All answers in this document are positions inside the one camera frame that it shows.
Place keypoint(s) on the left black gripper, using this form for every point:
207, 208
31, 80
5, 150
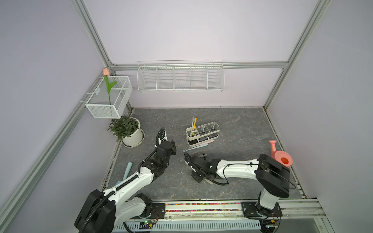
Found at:
173, 149

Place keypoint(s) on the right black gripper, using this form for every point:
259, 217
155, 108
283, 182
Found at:
195, 178

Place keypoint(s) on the light blue toothbrush vertical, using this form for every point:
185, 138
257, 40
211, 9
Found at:
192, 127

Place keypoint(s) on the yellow toothbrush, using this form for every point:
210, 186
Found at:
194, 123

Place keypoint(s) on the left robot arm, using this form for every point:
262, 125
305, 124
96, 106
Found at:
103, 211

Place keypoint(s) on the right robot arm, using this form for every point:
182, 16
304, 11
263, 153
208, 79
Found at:
272, 175

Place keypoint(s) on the light blue toothbrush near holder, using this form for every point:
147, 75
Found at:
197, 147

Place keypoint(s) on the pink toothbrush near holder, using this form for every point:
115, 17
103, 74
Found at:
203, 143

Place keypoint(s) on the cream toothbrush holder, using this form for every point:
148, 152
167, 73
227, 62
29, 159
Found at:
202, 134

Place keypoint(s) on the light blue garden trowel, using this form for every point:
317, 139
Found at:
126, 173

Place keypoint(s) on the potted green plant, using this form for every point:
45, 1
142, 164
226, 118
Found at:
127, 130

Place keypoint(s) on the white vent grille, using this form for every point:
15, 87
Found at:
194, 226

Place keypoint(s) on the white mesh box basket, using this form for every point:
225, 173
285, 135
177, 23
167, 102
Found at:
98, 102

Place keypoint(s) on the pink watering can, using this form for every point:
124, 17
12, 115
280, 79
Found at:
281, 156

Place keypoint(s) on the artificial pink tulip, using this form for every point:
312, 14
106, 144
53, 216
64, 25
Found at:
109, 85

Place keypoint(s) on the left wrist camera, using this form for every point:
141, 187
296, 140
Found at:
162, 137

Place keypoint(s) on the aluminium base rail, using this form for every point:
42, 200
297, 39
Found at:
303, 208

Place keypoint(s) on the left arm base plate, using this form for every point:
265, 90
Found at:
155, 211

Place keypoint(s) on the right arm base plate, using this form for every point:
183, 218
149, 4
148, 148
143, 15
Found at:
253, 210

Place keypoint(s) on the white wire wall basket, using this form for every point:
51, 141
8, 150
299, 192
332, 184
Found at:
181, 75

